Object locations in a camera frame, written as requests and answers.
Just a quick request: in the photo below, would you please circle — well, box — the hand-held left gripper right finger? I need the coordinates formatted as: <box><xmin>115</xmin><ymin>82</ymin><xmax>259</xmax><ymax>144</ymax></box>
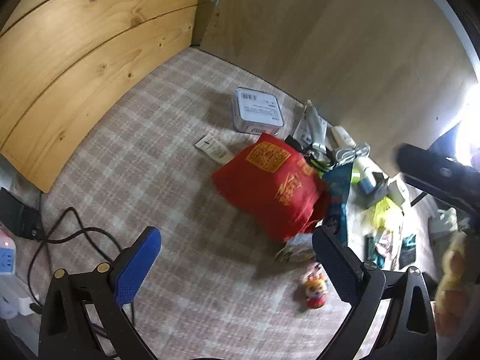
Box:
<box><xmin>312</xmin><ymin>225</ymin><xmax>439</xmax><ymax>360</ymax></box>

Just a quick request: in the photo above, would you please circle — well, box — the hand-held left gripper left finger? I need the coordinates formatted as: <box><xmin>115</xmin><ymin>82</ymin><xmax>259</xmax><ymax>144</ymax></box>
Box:
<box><xmin>38</xmin><ymin>226</ymin><xmax>163</xmax><ymax>360</ymax></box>

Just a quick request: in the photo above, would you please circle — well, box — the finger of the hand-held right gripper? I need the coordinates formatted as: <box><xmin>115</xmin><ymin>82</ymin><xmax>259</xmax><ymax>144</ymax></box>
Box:
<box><xmin>393</xmin><ymin>143</ymin><xmax>480</xmax><ymax>214</ymax></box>

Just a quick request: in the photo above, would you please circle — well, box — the small toy doll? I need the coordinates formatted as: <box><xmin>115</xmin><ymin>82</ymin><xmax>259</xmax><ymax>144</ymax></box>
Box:
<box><xmin>300</xmin><ymin>262</ymin><xmax>331</xmax><ymax>310</ymax></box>

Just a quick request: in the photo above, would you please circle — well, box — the yellow green packet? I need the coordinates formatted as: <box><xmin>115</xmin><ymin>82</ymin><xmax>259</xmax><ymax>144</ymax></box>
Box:
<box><xmin>365</xmin><ymin>197</ymin><xmax>404</xmax><ymax>229</ymax></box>

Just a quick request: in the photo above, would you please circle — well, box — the blue snack bag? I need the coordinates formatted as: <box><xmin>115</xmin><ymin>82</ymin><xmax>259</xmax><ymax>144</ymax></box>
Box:
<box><xmin>322</xmin><ymin>163</ymin><xmax>355</xmax><ymax>242</ymax></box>

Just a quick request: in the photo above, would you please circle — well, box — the red cloth bag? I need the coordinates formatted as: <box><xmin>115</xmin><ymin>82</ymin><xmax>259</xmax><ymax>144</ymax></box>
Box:
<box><xmin>212</xmin><ymin>132</ymin><xmax>331</xmax><ymax>242</ymax></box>

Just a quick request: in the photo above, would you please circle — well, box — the pale snack packet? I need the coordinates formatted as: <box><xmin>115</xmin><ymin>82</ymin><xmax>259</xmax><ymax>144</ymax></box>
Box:
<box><xmin>275</xmin><ymin>232</ymin><xmax>317</xmax><ymax>263</ymax></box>

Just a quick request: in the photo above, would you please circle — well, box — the black teal packet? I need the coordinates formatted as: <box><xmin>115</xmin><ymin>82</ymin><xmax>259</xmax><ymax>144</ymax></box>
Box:
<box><xmin>399</xmin><ymin>234</ymin><xmax>419</xmax><ymax>269</ymax></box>

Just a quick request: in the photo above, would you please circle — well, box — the white green tube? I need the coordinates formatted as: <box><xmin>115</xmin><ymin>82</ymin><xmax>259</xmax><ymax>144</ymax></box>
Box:
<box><xmin>352</xmin><ymin>157</ymin><xmax>376</xmax><ymax>184</ymax></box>

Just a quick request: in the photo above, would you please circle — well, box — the yellow orange soft object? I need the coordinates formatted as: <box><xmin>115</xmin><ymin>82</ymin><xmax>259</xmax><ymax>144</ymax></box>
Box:
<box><xmin>434</xmin><ymin>230</ymin><xmax>475</xmax><ymax>336</ymax></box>

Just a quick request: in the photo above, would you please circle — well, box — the grey tube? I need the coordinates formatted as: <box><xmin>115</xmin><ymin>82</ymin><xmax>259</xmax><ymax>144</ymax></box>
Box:
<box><xmin>304</xmin><ymin>99</ymin><xmax>327</xmax><ymax>151</ymax></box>

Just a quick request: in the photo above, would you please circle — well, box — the white paper tag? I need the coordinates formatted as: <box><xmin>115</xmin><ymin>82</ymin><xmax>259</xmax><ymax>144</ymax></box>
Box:
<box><xmin>195</xmin><ymin>135</ymin><xmax>232</xmax><ymax>166</ymax></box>

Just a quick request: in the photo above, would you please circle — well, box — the beige cabinet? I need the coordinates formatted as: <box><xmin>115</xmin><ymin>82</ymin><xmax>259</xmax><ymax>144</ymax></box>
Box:
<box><xmin>199</xmin><ymin>0</ymin><xmax>480</xmax><ymax>181</ymax></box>

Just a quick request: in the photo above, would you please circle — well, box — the small grey white box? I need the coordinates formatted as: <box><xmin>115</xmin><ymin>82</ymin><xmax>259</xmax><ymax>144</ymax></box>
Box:
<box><xmin>232</xmin><ymin>87</ymin><xmax>283</xmax><ymax>136</ymax></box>

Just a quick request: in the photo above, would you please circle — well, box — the wooden plank panel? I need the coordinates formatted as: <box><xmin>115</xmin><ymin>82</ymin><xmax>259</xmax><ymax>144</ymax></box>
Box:
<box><xmin>0</xmin><ymin>0</ymin><xmax>216</xmax><ymax>194</ymax></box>

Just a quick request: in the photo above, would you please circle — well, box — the black cable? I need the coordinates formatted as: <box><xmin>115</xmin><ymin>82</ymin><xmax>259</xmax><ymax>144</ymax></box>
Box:
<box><xmin>28</xmin><ymin>206</ymin><xmax>134</xmax><ymax>357</ymax></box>

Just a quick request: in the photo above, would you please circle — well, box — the white cable bundle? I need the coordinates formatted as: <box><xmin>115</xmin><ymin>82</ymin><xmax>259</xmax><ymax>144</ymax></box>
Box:
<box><xmin>334</xmin><ymin>142</ymin><xmax>372</xmax><ymax>167</ymax></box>

